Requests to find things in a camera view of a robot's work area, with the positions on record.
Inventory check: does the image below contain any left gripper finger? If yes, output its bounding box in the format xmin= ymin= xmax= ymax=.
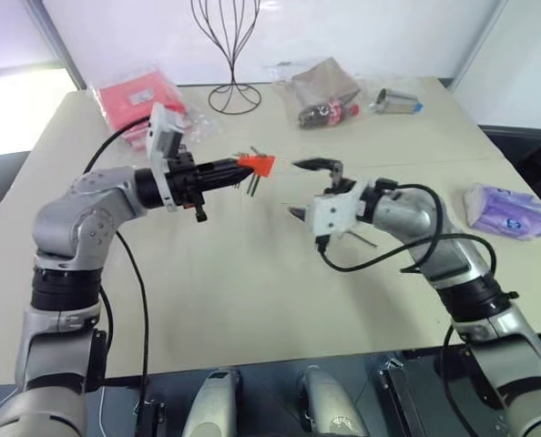
xmin=205 ymin=158 xmax=254 ymax=177
xmin=205 ymin=171 xmax=253 ymax=189

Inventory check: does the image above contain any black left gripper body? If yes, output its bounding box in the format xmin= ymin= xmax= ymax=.
xmin=167 ymin=151 xmax=209 ymax=224

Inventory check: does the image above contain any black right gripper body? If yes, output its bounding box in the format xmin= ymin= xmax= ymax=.
xmin=322 ymin=163 xmax=358 ymax=197

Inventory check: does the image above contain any red hex key holder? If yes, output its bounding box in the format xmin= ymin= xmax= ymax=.
xmin=236 ymin=155 xmax=279 ymax=178

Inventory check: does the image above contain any loose dark hex key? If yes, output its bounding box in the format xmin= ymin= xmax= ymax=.
xmin=342 ymin=229 xmax=378 ymax=249

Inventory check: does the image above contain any cola bottle with red label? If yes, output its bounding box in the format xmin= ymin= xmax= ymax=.
xmin=297 ymin=100 xmax=362 ymax=130

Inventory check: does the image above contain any clear plastic bag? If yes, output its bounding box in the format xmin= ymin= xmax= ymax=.
xmin=264 ymin=56 xmax=377 ymax=133

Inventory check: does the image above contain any brown paper bag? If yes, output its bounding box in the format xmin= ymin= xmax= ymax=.
xmin=291 ymin=56 xmax=362 ymax=115

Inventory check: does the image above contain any red package in plastic bag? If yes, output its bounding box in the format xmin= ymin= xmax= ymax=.
xmin=87 ymin=67 xmax=199 ymax=149

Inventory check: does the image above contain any shiny metal cup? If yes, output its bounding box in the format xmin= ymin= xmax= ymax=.
xmin=371 ymin=86 xmax=424 ymax=117

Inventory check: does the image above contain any purple tissue pack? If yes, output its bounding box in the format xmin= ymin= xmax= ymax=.
xmin=461 ymin=182 xmax=541 ymax=241

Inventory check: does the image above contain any silver rounded robot leg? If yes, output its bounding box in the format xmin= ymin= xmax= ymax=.
xmin=181 ymin=367 xmax=242 ymax=437
xmin=296 ymin=363 xmax=370 ymax=437

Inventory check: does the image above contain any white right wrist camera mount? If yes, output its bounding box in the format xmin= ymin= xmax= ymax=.
xmin=304 ymin=179 xmax=372 ymax=240

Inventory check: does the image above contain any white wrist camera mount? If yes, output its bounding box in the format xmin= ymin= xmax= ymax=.
xmin=304 ymin=179 xmax=372 ymax=240
xmin=145 ymin=102 xmax=189 ymax=213

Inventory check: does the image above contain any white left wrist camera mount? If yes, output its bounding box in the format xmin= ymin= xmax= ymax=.
xmin=145 ymin=102 xmax=189 ymax=213

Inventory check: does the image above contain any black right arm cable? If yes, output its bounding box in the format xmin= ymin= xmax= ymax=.
xmin=315 ymin=183 xmax=499 ymax=284

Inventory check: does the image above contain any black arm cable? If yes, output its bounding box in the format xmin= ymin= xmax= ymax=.
xmin=82 ymin=116 xmax=152 ymax=437
xmin=315 ymin=183 xmax=499 ymax=284

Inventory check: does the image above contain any black wire stand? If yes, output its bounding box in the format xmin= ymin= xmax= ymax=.
xmin=190 ymin=0 xmax=263 ymax=115

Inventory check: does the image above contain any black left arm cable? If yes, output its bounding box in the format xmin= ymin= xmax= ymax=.
xmin=82 ymin=116 xmax=152 ymax=437

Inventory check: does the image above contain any dark grey frame post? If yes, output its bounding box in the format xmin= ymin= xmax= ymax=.
xmin=36 ymin=0 xmax=83 ymax=90

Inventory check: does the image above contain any black metal bracket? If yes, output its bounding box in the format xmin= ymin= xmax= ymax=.
xmin=377 ymin=354 xmax=432 ymax=437
xmin=136 ymin=398 xmax=168 ymax=437

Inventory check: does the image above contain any thin white cable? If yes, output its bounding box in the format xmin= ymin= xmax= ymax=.
xmin=97 ymin=386 xmax=108 ymax=437

